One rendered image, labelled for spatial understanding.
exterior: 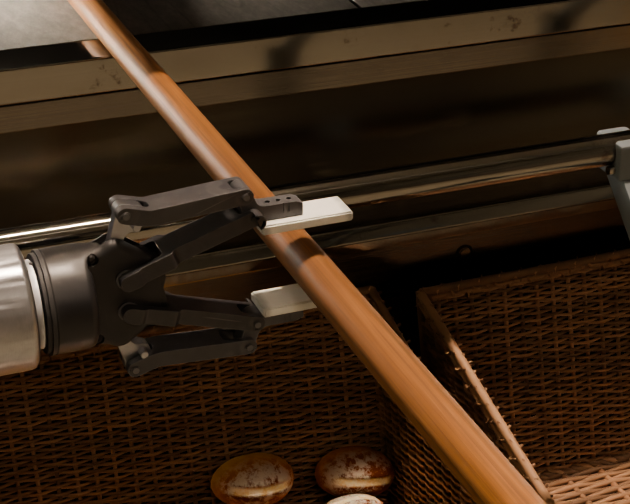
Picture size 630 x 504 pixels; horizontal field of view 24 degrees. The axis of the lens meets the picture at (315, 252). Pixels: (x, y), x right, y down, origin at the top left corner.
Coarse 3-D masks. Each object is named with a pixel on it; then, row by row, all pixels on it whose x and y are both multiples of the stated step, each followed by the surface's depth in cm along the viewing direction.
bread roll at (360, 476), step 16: (352, 448) 175; (368, 448) 176; (320, 464) 174; (336, 464) 173; (352, 464) 173; (368, 464) 174; (384, 464) 175; (320, 480) 174; (336, 480) 173; (352, 480) 173; (368, 480) 173; (384, 480) 175; (336, 496) 176
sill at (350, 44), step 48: (432, 0) 169; (480, 0) 169; (528, 0) 169; (576, 0) 169; (624, 0) 172; (48, 48) 154; (96, 48) 154; (192, 48) 155; (240, 48) 157; (288, 48) 159; (336, 48) 161; (384, 48) 163; (432, 48) 165; (0, 96) 149; (48, 96) 151
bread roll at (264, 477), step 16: (224, 464) 170; (240, 464) 170; (256, 464) 170; (272, 464) 170; (288, 464) 173; (224, 480) 169; (240, 480) 168; (256, 480) 168; (272, 480) 169; (288, 480) 171; (224, 496) 169; (240, 496) 168; (256, 496) 168; (272, 496) 169
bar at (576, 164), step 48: (576, 144) 132; (624, 144) 133; (288, 192) 123; (336, 192) 125; (384, 192) 126; (432, 192) 128; (624, 192) 134; (0, 240) 116; (48, 240) 117; (144, 240) 120
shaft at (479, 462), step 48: (96, 0) 159; (144, 48) 146; (192, 144) 126; (288, 240) 108; (336, 288) 101; (384, 336) 95; (384, 384) 93; (432, 384) 90; (432, 432) 87; (480, 432) 86; (480, 480) 82
